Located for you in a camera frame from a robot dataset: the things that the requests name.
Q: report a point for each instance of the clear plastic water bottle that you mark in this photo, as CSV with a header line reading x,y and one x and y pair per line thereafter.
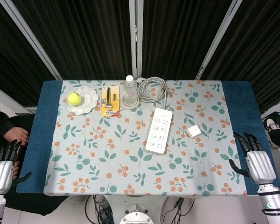
x,y
130,92

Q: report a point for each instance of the white power strip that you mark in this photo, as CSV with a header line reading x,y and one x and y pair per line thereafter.
x,y
159,130

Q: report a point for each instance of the white metal frame post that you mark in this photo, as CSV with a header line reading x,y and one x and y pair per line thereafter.
x,y
218,39
32,42
135,35

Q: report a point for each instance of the floral patterned tablecloth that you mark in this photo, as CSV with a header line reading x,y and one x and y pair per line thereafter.
x,y
121,163

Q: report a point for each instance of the black pleated curtain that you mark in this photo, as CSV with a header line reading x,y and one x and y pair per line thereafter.
x,y
88,35

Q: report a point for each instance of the blue table cover cloth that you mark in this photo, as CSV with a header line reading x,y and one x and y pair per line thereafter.
x,y
40,140

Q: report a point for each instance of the person in dark clothing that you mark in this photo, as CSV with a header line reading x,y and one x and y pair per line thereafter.
x,y
4,121

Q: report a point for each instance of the yellow tennis ball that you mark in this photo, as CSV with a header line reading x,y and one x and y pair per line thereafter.
x,y
74,99

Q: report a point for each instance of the white flower-shaped palette dish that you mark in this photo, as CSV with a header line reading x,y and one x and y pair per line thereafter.
x,y
88,95

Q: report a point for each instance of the beige round coaster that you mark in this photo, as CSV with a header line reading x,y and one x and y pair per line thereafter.
x,y
130,106

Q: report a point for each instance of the razor in yellow package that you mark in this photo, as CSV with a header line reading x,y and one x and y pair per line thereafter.
x,y
110,109

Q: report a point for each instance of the white metal frame beam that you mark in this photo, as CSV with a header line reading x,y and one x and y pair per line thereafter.
x,y
276,106
4,98

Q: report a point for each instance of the white silver robot base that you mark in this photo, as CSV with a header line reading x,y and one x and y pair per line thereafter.
x,y
136,217

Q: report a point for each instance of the white black sneaker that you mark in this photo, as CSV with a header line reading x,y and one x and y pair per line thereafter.
x,y
270,123

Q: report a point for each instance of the white cube charger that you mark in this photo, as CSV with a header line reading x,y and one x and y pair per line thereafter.
x,y
194,132

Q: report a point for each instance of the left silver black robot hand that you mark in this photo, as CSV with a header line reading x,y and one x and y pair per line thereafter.
x,y
0,176

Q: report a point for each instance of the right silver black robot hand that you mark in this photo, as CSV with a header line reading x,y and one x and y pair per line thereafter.
x,y
262,168

